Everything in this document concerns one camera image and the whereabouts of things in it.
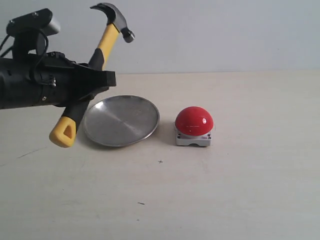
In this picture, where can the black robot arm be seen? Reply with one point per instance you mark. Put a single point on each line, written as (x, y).
(13, 83)

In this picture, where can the round stainless steel plate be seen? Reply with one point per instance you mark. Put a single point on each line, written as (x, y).
(120, 121)

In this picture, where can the red dome push button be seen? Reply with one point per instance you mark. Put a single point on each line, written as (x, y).
(193, 126)

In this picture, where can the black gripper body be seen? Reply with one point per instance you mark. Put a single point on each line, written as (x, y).
(51, 80)

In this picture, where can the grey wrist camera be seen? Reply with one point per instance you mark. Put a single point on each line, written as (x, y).
(31, 32)

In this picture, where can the yellow black claw hammer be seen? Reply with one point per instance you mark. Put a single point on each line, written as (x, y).
(65, 131)

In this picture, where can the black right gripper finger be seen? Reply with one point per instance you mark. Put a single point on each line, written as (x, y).
(86, 81)

